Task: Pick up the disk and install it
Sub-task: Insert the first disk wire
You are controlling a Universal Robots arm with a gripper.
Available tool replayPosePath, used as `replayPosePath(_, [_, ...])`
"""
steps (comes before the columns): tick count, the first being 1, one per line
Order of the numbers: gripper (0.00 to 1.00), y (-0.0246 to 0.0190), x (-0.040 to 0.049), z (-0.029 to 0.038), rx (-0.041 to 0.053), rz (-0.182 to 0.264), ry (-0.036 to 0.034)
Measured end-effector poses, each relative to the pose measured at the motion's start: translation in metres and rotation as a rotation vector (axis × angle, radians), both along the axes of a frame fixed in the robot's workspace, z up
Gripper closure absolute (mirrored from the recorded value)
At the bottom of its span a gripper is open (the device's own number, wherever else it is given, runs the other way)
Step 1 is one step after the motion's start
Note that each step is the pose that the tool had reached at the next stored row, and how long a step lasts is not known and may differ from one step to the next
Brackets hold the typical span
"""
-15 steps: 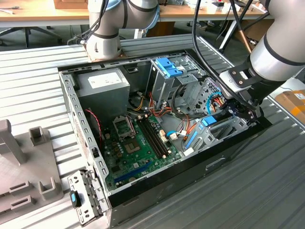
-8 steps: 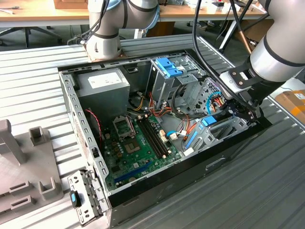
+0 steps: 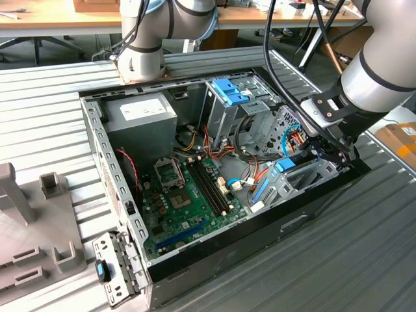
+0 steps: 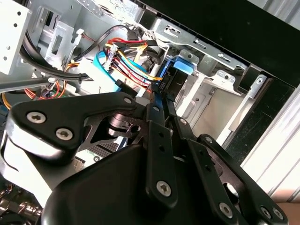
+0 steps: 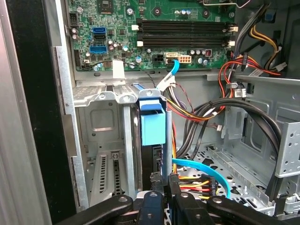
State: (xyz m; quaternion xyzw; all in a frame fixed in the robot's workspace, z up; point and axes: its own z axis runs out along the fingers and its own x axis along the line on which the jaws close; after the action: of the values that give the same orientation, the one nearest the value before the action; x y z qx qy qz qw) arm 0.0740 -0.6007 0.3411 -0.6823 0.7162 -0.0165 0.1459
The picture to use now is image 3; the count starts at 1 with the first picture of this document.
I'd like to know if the multicoloured power wire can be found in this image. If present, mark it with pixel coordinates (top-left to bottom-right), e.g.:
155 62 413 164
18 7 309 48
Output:
248 129 309 189

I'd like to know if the grey metal disk bay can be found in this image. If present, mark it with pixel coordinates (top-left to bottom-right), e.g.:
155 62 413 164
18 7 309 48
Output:
248 146 354 211

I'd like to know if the labelled cardboard box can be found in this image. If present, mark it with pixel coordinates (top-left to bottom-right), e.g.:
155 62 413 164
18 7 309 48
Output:
373 122 416 170

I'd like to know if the large brown cardboard panel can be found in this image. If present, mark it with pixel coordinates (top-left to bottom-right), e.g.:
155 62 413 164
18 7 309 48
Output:
320 25 374 71

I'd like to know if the black stand pole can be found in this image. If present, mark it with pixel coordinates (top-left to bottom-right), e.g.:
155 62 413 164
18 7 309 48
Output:
298 0 346 69

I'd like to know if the grey metal drive cage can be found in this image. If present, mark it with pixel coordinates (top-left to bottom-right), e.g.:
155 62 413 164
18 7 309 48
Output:
198 73 283 153

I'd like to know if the wooden office desk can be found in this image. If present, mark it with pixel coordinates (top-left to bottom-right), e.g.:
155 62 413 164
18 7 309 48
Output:
216 0 371 32
0 0 123 38

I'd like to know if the black open PC case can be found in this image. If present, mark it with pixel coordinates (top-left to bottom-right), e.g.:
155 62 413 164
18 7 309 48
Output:
79 66 372 310

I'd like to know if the black RAM slot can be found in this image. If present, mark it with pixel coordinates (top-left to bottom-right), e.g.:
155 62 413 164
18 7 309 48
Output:
196 159 231 215
187 161 222 218

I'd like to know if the CPU socket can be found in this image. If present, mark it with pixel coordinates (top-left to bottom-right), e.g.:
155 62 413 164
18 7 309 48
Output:
167 187 193 211

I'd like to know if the green motherboard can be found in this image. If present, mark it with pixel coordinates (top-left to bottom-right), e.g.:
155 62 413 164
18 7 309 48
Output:
139 154 251 261

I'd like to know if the metal socket cover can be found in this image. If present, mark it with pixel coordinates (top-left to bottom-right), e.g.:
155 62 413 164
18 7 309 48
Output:
153 157 184 192

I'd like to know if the blue expansion slot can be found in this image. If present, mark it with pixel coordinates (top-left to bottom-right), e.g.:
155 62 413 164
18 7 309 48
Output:
154 219 209 250

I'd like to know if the grey power supply unit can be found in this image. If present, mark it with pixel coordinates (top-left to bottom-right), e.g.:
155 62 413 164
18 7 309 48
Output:
103 92 179 163

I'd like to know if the small brown cardboard box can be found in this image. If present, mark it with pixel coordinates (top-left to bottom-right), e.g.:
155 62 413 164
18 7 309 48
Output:
73 0 122 13

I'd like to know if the blue black latch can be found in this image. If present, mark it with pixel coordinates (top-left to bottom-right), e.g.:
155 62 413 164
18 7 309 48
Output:
94 259 112 283

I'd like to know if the black office chair base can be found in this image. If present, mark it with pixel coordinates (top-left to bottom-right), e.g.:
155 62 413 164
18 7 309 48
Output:
0 34 86 65

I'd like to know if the grey parts rack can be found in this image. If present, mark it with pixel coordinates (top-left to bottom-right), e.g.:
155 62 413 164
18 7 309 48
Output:
0 161 89 295

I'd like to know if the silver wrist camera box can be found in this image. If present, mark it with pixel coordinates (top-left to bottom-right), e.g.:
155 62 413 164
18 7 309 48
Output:
300 93 348 137

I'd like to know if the blue data wire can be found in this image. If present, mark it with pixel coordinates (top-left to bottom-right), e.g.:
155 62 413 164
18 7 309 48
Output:
226 125 303 192

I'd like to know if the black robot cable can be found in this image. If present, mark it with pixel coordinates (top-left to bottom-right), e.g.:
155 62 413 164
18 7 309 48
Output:
263 0 354 153
311 0 344 74

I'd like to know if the blue plastic drive bracket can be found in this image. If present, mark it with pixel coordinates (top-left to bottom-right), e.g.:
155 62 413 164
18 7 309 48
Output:
211 77 252 107

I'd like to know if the red black wire bundle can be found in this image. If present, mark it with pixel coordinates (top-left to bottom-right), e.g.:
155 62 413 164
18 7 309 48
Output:
201 115 263 165

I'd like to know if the yellow black power wire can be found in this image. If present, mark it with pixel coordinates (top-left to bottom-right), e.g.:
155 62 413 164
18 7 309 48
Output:
176 124 200 152

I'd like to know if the metal card retainer bracket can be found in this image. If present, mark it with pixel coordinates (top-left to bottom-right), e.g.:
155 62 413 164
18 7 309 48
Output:
92 229 146 309

